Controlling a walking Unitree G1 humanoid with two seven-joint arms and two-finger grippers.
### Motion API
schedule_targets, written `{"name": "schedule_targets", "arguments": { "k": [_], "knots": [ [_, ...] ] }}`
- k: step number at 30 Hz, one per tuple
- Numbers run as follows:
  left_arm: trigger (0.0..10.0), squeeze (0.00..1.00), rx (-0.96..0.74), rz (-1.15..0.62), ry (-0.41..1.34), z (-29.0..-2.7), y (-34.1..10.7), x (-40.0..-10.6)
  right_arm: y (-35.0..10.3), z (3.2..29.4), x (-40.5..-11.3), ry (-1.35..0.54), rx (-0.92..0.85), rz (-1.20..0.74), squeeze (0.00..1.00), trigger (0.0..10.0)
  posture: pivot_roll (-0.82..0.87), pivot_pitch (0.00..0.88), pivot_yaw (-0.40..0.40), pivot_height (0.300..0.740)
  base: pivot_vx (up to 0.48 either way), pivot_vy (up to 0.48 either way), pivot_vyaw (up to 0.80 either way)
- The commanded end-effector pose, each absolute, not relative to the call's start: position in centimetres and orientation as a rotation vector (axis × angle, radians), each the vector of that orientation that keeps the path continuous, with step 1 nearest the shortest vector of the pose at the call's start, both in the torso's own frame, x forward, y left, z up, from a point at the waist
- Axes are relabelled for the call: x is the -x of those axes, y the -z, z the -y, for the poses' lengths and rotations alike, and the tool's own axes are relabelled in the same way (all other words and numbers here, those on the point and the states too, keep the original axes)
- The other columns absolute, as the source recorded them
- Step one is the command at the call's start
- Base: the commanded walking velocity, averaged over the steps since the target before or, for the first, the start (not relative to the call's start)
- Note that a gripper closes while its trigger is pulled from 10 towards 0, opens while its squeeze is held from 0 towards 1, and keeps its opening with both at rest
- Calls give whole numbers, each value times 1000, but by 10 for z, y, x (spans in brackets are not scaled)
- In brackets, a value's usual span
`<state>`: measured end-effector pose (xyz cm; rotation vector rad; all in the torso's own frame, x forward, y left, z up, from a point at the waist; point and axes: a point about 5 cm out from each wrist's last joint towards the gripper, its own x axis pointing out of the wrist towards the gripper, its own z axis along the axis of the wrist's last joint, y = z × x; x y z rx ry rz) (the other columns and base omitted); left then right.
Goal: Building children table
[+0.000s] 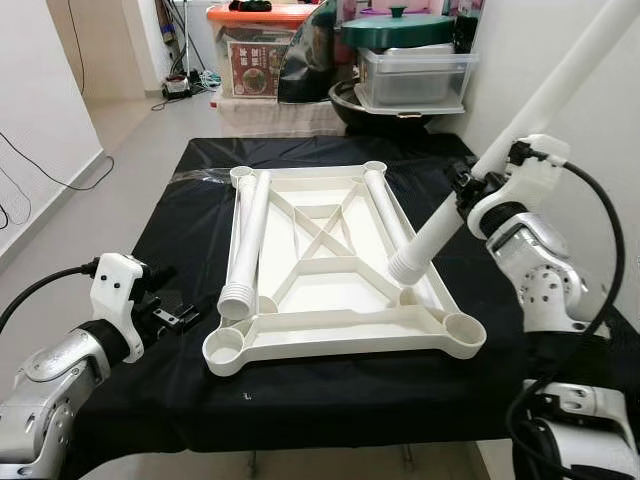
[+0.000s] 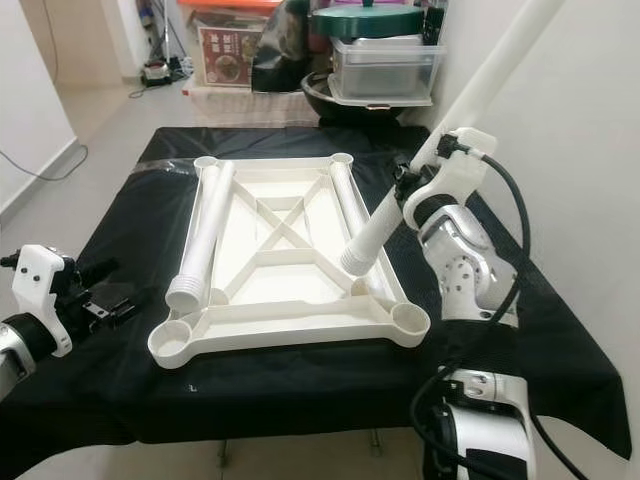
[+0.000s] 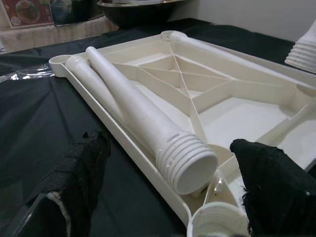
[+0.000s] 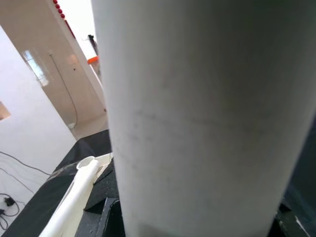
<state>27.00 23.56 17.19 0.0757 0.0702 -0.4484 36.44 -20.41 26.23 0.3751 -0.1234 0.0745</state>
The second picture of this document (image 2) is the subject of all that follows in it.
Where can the white plastic tabletop panel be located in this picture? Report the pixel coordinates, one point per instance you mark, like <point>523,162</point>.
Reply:
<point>280,285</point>

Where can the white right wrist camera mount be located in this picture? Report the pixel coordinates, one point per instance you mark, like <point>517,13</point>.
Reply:
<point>465,170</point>

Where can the green pot lid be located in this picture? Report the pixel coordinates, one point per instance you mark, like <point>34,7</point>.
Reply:
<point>365,22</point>

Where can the crumpled clear tape strip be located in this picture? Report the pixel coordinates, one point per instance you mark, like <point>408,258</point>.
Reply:
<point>160,172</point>

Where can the black table cloth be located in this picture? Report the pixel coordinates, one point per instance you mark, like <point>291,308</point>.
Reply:
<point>540,330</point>

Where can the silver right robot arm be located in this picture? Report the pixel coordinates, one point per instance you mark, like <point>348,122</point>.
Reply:
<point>470,265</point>

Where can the orange lid storage box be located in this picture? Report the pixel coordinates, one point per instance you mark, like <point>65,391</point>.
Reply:
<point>225,55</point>

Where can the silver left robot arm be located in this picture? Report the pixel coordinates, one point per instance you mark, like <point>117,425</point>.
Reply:
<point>20,350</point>

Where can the black bag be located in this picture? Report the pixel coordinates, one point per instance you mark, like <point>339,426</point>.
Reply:
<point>275,50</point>

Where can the black wok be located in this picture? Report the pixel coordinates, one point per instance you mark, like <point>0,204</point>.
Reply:
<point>330,105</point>

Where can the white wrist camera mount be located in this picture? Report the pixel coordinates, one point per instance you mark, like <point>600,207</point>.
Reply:
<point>465,170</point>
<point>45,280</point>

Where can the beige cloth covered bench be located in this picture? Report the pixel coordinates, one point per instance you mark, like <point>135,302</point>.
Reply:
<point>245,108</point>

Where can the clear plastic container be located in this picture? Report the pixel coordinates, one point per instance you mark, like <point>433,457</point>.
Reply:
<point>380,70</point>

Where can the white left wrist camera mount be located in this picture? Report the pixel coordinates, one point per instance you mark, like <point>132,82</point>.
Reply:
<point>45,280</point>

